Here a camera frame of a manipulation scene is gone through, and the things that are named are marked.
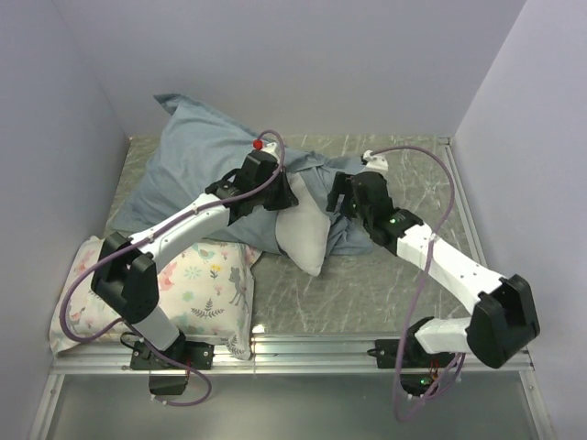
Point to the floral patterned pillow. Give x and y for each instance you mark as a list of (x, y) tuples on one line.
[(206, 291)]

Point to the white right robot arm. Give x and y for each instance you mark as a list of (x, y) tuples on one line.
[(502, 316)]

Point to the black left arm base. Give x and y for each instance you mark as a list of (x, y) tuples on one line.
[(169, 362)]

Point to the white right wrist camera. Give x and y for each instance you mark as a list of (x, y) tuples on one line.
[(374, 162)]

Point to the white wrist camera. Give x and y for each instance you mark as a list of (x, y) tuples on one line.
[(272, 148), (374, 162)]

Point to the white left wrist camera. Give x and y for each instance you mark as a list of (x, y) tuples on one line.
[(272, 148)]

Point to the white pillow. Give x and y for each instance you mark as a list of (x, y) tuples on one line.
[(302, 230)]

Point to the blue-grey pillowcase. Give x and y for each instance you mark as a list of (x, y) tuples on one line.
[(200, 145)]

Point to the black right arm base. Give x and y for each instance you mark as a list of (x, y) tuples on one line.
[(385, 351)]

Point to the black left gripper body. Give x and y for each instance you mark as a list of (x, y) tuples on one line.
[(275, 196)]

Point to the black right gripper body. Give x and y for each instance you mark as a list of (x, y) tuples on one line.
[(361, 214)]

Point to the aluminium frame rail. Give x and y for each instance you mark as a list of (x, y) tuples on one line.
[(271, 354)]

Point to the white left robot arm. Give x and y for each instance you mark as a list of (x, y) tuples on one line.
[(126, 278)]

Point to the aluminium right side rail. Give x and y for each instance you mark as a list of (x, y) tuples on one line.
[(466, 217)]

